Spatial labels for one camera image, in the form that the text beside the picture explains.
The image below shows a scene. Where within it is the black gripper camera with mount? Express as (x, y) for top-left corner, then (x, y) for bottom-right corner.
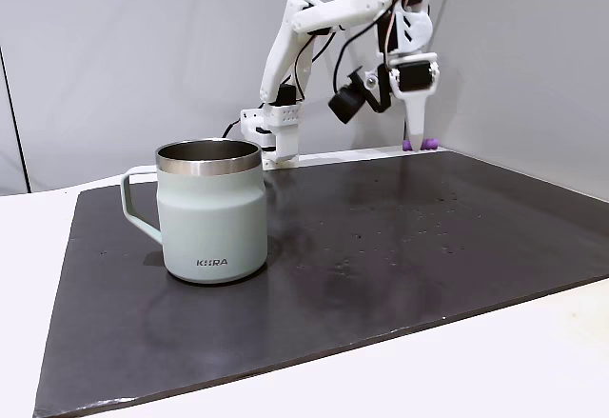
(327, 65), (394, 126)

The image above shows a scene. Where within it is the purple rubber pen grip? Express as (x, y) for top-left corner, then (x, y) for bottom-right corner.
(402, 137), (441, 152)

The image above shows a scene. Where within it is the pale green steel mug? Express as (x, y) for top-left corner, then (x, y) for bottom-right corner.
(119, 138), (269, 286)

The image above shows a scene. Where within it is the black table mat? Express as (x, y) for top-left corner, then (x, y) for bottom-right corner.
(31, 149), (609, 418)

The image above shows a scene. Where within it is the black base power cable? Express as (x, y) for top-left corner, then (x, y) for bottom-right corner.
(221, 119), (244, 143)

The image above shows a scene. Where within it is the black camera cable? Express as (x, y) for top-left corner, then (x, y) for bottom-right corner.
(332, 20), (384, 93)

